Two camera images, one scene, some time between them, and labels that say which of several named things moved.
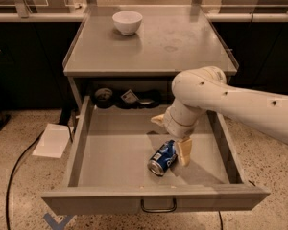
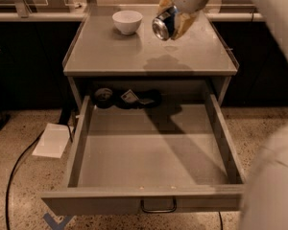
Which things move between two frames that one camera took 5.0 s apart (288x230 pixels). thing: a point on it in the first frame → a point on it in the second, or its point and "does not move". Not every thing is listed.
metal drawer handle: x=158 y=210 does not move
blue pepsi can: x=162 y=158 → x=163 y=25
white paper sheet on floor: x=53 y=141 does not move
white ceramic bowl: x=128 y=21 does not move
